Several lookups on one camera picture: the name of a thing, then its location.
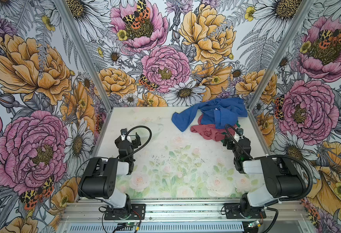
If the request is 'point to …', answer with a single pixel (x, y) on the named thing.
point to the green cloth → (227, 139)
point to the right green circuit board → (253, 224)
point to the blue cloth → (220, 112)
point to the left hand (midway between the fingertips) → (129, 137)
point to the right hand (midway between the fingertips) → (233, 138)
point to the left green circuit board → (130, 224)
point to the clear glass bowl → (148, 132)
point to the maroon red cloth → (211, 133)
